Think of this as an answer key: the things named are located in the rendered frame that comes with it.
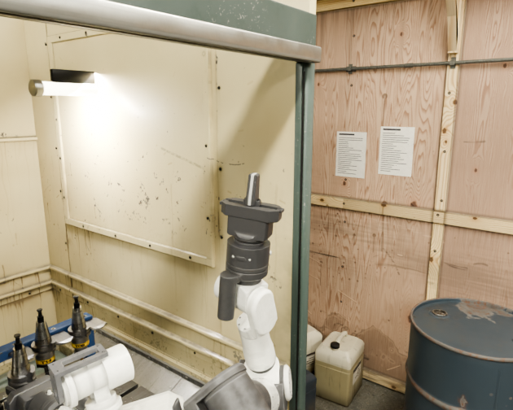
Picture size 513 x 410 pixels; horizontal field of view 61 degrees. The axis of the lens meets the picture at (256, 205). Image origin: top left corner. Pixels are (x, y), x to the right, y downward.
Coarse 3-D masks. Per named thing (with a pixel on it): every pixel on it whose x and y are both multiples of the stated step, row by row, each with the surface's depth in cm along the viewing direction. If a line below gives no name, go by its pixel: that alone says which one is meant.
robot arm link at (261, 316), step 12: (264, 288) 88; (252, 300) 86; (264, 300) 87; (252, 312) 86; (264, 312) 88; (276, 312) 91; (240, 324) 95; (252, 324) 88; (264, 324) 89; (252, 336) 91
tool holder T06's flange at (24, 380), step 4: (32, 364) 113; (32, 368) 111; (8, 372) 109; (32, 372) 110; (8, 376) 108; (12, 376) 108; (24, 376) 108; (28, 376) 109; (32, 376) 110; (8, 380) 108; (12, 380) 107; (16, 380) 107; (20, 380) 107; (24, 380) 108; (28, 380) 110; (32, 380) 110; (8, 384) 108; (12, 384) 108; (16, 384) 108; (20, 384) 108; (24, 384) 108
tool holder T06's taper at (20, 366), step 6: (24, 348) 109; (12, 354) 108; (18, 354) 107; (24, 354) 108; (12, 360) 108; (18, 360) 107; (24, 360) 108; (12, 366) 108; (18, 366) 107; (24, 366) 108; (30, 366) 111; (12, 372) 108; (18, 372) 108; (24, 372) 108
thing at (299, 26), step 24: (120, 0) 68; (144, 0) 71; (168, 0) 75; (192, 0) 79; (216, 0) 84; (240, 0) 90; (264, 0) 96; (240, 24) 91; (264, 24) 97; (288, 24) 104; (312, 24) 112; (216, 48) 89
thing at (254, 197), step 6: (258, 174) 84; (252, 180) 83; (258, 180) 84; (252, 186) 83; (258, 186) 85; (252, 192) 83; (258, 192) 85; (252, 198) 84; (258, 198) 85; (252, 204) 84; (258, 204) 84
